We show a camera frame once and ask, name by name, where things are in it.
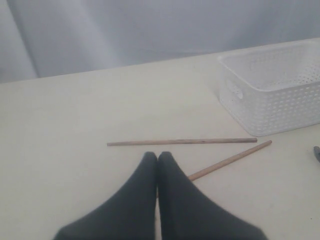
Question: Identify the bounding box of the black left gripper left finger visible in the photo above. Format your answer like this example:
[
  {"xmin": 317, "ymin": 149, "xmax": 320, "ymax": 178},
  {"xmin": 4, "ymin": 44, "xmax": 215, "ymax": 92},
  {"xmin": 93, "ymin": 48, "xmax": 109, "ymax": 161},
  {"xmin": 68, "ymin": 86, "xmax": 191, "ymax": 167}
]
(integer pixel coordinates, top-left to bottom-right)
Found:
[{"xmin": 54, "ymin": 152, "xmax": 157, "ymax": 240}]

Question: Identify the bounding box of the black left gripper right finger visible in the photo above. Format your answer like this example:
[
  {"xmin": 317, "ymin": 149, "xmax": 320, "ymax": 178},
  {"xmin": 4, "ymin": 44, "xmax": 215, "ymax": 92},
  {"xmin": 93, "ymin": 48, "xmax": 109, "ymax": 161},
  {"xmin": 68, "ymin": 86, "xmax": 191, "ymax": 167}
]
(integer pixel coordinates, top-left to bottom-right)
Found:
[{"xmin": 157, "ymin": 151, "xmax": 267, "ymax": 240}]

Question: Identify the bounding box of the wooden chopstick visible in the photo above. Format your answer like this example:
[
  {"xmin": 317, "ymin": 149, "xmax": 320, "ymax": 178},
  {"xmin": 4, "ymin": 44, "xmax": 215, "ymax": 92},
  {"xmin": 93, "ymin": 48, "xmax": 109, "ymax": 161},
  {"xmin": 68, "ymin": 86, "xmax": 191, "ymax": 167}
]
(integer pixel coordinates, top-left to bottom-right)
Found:
[
  {"xmin": 188, "ymin": 140, "xmax": 272, "ymax": 181},
  {"xmin": 106, "ymin": 137, "xmax": 258, "ymax": 147}
]

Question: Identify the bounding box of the silver table knife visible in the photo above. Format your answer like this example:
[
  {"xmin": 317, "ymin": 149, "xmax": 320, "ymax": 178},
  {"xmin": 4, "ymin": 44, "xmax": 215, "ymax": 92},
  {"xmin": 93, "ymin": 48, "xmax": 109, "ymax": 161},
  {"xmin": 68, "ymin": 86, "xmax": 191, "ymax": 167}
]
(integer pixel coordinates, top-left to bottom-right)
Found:
[{"xmin": 313, "ymin": 146, "xmax": 320, "ymax": 162}]

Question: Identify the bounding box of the white perforated plastic basket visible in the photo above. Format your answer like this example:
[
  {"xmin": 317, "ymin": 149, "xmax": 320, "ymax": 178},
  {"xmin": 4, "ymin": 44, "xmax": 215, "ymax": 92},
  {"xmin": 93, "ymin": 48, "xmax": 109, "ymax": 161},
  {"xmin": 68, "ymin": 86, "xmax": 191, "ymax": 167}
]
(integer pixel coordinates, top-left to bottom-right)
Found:
[{"xmin": 217, "ymin": 40, "xmax": 320, "ymax": 137}]

